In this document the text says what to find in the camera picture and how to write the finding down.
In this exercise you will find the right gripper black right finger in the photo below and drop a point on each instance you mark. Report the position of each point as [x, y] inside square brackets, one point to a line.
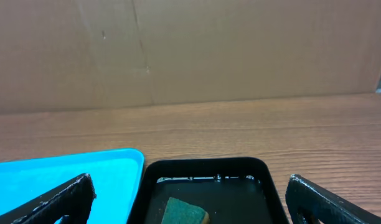
[308, 202]

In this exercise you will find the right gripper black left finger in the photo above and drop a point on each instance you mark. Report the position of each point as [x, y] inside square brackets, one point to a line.
[70, 203]

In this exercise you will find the yellow green sponge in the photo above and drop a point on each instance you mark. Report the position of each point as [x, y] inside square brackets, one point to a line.
[180, 212]

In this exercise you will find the teal plastic tray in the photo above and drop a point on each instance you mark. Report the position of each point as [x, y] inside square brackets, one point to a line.
[115, 174]

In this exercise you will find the black rectangular tray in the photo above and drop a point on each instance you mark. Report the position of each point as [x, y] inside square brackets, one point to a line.
[230, 190]

